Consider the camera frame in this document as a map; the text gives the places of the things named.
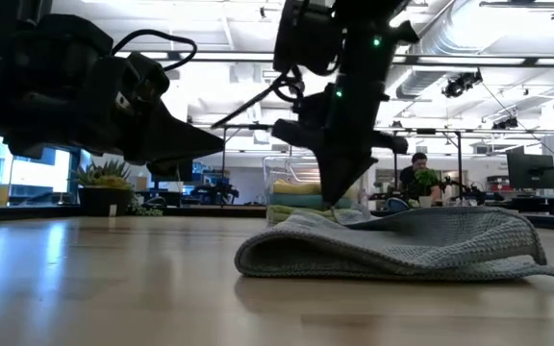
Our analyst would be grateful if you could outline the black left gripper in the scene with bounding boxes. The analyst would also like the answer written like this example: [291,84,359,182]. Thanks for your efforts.
[0,13,224,167]

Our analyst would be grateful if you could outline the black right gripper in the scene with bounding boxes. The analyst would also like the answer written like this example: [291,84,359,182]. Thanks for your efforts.
[272,81,409,204]

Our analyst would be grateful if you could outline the yellow microfiber towel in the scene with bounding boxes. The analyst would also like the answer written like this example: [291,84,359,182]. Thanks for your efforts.
[271,179,361,197]

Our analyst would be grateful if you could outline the teal microfiber towel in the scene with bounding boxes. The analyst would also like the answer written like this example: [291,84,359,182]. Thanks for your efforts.
[269,193,355,210]

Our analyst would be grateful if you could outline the green microfiber towel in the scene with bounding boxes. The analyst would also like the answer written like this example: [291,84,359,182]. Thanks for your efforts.
[266,205,339,225]

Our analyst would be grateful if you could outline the grey microfiber towel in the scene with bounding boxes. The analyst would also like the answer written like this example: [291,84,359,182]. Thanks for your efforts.
[234,206,554,287]

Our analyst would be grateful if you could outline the black computer monitor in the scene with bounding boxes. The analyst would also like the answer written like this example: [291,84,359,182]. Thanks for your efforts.
[506,151,554,190]
[146,160,195,184]

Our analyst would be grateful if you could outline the clear plastic bin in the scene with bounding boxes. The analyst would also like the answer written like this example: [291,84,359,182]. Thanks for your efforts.
[263,155,372,226]

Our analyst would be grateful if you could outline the person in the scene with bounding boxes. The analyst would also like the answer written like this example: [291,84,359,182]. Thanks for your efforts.
[398,152,442,202]

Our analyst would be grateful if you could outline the potted succulent plant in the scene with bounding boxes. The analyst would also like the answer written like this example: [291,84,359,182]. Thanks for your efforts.
[70,159,163,217]

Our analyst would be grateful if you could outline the green background plant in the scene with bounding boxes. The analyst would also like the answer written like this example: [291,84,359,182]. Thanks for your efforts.
[414,168,441,198]

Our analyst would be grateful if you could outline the large glass window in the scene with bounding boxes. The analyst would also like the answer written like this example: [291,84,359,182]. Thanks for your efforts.
[0,129,86,206]

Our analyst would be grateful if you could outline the black ceiling track lights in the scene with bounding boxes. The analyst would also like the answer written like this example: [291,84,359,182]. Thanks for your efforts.
[491,116,519,131]
[442,69,484,99]

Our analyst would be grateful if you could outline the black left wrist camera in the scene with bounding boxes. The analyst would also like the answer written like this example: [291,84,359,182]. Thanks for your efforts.
[123,51,171,105]

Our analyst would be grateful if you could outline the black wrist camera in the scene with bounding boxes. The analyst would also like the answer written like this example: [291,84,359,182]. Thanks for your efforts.
[272,0,346,78]
[123,51,171,105]

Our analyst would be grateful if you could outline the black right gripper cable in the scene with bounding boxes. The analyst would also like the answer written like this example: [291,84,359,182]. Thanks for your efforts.
[211,65,307,130]

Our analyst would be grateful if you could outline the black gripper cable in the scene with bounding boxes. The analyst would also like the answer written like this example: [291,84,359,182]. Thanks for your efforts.
[211,65,307,130]
[111,28,199,73]

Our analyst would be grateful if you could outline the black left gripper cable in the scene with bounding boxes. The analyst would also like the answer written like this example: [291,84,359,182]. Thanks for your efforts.
[111,28,199,73]

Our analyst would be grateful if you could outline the black overhead gantry frame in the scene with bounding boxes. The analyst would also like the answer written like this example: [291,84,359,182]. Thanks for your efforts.
[189,123,554,193]

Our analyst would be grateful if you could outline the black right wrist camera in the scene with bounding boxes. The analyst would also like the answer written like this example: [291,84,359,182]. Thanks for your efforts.
[272,0,346,78]

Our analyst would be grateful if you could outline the black aluminium table frame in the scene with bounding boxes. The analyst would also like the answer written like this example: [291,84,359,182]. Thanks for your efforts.
[0,204,554,230]

